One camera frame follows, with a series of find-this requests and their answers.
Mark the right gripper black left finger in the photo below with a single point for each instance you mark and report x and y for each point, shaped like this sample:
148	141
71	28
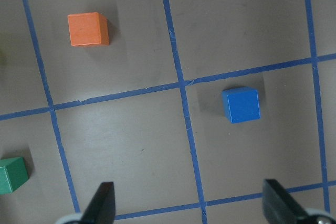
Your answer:
101	209

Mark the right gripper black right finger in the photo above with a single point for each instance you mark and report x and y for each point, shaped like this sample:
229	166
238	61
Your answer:
279	206

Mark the green wooden block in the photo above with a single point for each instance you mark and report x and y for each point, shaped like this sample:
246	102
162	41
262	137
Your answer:
13	174

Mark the blue wooden block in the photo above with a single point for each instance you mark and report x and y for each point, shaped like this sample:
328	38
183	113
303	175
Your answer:
241	104

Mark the orange wooden block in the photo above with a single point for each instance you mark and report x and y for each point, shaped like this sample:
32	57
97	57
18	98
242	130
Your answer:
88	30

